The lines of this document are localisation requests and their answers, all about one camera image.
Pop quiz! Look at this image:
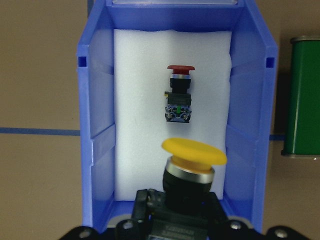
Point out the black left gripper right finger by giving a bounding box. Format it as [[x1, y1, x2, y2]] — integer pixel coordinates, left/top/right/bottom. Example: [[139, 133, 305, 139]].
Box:
[[203, 192, 228, 224]]

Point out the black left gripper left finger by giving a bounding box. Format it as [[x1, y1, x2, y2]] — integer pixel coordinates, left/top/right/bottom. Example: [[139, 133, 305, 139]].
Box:
[[131, 189, 156, 225]]

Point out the yellow mushroom push button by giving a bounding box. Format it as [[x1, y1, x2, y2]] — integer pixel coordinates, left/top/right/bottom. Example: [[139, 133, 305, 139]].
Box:
[[149, 137, 228, 240]]

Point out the red mushroom push button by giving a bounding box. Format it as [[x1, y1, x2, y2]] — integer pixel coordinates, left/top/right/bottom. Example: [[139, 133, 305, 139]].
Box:
[[164, 65, 195, 123]]

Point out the green conveyor belt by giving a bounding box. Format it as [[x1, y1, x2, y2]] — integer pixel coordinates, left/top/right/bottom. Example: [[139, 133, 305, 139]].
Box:
[[281, 35, 320, 160]]

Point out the blue bin left side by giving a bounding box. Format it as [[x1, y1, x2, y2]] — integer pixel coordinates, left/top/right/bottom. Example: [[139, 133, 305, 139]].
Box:
[[77, 0, 277, 231]]

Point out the white foam pad left bin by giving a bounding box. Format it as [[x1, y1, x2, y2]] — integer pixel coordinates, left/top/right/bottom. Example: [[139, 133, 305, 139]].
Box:
[[114, 29, 232, 201]]

